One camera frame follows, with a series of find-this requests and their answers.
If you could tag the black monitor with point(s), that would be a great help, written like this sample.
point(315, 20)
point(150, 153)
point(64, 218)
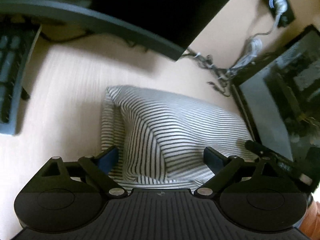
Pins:
point(165, 26)
point(278, 98)

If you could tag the left black monitor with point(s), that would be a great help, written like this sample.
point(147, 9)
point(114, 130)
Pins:
point(165, 26)

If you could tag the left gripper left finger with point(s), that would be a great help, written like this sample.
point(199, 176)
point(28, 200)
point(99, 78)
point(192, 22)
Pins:
point(96, 172)

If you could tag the right black monitor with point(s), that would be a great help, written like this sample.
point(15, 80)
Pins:
point(278, 98)

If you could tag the black keyboard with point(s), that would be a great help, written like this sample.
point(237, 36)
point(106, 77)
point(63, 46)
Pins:
point(17, 44)

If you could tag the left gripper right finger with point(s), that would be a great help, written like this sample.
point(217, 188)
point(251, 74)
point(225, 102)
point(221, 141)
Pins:
point(224, 170)

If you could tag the striped grey white garment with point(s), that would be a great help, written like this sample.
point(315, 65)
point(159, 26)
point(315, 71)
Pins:
point(161, 137)

